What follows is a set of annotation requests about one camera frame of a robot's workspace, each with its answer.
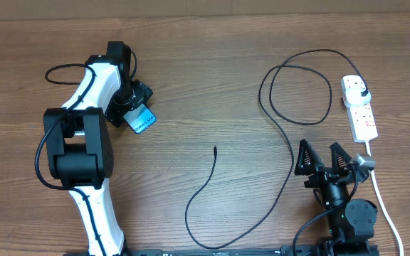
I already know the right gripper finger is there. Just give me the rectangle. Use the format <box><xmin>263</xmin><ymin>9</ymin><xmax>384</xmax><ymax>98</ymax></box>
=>
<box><xmin>294</xmin><ymin>139</ymin><xmax>324</xmax><ymax>176</ymax></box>
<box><xmin>330</xmin><ymin>142</ymin><xmax>352</xmax><ymax>174</ymax></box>

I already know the Samsung Galaxy smartphone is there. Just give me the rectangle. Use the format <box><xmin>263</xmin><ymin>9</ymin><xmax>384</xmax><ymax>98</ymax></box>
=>
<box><xmin>123</xmin><ymin>104</ymin><xmax>157</xmax><ymax>134</ymax></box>

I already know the black USB charging cable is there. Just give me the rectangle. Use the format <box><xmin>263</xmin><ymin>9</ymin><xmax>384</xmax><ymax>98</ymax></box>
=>
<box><xmin>184</xmin><ymin>49</ymin><xmax>370</xmax><ymax>250</ymax></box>

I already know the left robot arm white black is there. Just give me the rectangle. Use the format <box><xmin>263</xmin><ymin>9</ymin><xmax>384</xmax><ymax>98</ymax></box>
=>
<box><xmin>34</xmin><ymin>41</ymin><xmax>157</xmax><ymax>255</ymax></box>

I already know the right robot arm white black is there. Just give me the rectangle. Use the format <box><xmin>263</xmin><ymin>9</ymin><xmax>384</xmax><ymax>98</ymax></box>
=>
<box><xmin>291</xmin><ymin>139</ymin><xmax>379</xmax><ymax>255</ymax></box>

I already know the white charger plug adapter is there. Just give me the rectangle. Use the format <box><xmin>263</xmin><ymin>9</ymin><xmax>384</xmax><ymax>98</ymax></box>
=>
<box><xmin>343</xmin><ymin>87</ymin><xmax>372</xmax><ymax>107</ymax></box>

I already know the white power strip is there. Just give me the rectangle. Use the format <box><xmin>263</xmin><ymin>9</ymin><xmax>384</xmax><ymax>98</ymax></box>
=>
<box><xmin>341</xmin><ymin>75</ymin><xmax>378</xmax><ymax>143</ymax></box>

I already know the white power strip cord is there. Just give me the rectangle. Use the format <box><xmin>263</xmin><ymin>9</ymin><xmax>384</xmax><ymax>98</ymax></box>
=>
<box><xmin>364</xmin><ymin>140</ymin><xmax>405</xmax><ymax>256</ymax></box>

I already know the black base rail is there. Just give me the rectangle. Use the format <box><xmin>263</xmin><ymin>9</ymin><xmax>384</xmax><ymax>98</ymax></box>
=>
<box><xmin>63</xmin><ymin>243</ymin><xmax>380</xmax><ymax>256</ymax></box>

